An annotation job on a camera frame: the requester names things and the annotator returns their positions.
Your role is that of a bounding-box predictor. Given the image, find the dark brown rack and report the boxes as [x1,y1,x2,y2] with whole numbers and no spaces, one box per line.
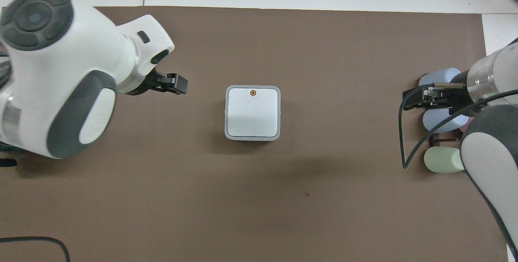
[428,132,463,148]

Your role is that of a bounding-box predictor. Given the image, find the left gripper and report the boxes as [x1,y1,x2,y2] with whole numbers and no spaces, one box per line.
[127,70,164,96]

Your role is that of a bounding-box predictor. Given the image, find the light green foam cylinder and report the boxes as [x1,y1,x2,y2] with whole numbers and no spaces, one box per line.
[424,146,465,173]

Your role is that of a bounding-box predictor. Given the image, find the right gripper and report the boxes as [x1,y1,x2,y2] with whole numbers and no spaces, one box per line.
[435,70,477,118]

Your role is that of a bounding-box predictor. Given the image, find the white square trash can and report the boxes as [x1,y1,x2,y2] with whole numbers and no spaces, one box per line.
[224,85,281,141]

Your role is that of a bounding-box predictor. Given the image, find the light blue foam cylinder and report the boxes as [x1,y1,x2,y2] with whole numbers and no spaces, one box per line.
[418,68,462,89]
[422,107,470,134]

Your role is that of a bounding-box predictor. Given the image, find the black cable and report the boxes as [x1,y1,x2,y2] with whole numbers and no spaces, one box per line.
[0,236,72,262]
[399,85,518,170]

